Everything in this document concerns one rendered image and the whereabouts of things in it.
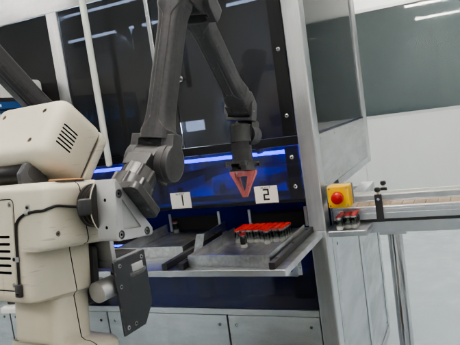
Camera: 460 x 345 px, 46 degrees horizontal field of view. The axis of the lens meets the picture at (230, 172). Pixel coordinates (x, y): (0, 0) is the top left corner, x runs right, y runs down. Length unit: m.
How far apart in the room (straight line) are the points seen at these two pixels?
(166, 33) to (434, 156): 5.42
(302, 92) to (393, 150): 4.67
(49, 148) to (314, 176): 0.99
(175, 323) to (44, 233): 1.24
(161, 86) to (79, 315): 0.50
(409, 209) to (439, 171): 4.53
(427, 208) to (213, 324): 0.89
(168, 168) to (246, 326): 1.10
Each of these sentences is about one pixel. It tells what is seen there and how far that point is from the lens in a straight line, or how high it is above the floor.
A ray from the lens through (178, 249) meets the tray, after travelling 1.77.
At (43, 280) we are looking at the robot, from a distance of 1.10.
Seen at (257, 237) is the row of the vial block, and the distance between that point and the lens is 1.79.
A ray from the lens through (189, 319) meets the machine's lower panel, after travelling 2.16.
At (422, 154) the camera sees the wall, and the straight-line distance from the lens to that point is 6.40.
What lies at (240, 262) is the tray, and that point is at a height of 0.89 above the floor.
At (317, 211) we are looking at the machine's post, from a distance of 1.84.
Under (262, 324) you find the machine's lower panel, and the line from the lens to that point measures 2.04.
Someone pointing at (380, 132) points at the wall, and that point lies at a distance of 6.42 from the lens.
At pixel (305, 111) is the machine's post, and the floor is 1.29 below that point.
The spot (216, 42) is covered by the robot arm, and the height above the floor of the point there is 1.49.
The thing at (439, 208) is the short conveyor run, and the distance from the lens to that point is 1.89.
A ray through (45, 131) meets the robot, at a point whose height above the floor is 1.33.
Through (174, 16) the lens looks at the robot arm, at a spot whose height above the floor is 1.53.
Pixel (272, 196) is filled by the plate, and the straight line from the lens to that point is 1.87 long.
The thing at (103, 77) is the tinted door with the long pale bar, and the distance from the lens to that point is 2.17.
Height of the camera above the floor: 1.31
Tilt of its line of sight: 6 degrees down
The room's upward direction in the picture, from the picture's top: 8 degrees counter-clockwise
